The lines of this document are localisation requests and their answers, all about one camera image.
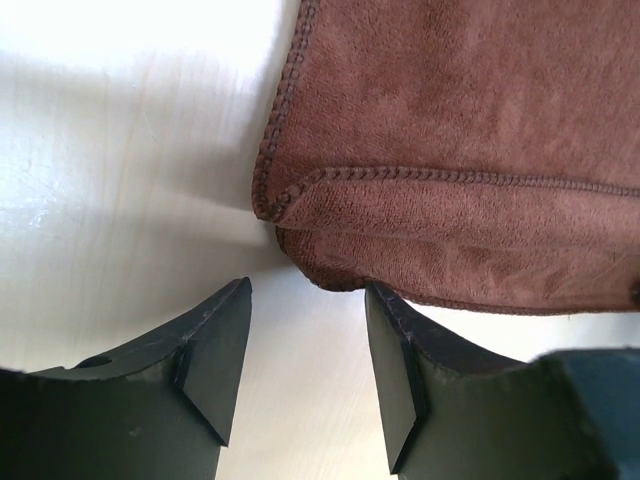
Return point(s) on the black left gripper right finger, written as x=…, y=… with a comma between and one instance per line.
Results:
x=451, y=409

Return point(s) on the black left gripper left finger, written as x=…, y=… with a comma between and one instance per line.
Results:
x=160, y=406

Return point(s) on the brown towel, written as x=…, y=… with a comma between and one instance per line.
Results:
x=480, y=155

